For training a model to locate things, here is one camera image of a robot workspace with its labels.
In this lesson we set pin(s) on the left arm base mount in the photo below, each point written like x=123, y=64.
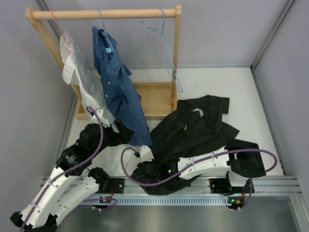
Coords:
x=115, y=185

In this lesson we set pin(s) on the pink wire hanger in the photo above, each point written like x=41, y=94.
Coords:
x=61, y=33

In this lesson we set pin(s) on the blue hanger with shirt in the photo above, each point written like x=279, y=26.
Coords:
x=108, y=45

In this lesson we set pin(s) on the aluminium mounting rail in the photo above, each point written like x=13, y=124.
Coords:
x=267, y=185

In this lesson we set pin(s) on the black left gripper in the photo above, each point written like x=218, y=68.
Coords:
x=123, y=137

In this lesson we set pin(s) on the wooden clothes rack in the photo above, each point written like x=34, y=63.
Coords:
x=158, y=99

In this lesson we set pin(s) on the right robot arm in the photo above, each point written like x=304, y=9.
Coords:
x=240, y=160

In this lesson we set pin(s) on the black pinstriped shirt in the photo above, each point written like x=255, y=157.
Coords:
x=194, y=128

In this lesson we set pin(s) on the slotted grey cable duct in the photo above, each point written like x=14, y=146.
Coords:
x=173, y=200

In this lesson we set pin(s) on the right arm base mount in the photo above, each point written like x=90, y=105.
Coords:
x=238, y=197

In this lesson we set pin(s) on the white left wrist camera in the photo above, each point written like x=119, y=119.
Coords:
x=101, y=118

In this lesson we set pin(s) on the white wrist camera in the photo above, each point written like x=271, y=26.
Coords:
x=144, y=154
x=101, y=118

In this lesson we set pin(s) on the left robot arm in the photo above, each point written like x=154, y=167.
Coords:
x=52, y=204

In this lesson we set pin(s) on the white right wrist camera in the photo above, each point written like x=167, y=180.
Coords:
x=144, y=154

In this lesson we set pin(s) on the blue checked shirt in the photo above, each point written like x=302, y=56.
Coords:
x=120, y=95

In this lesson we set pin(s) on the white shirt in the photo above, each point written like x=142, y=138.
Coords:
x=76, y=72

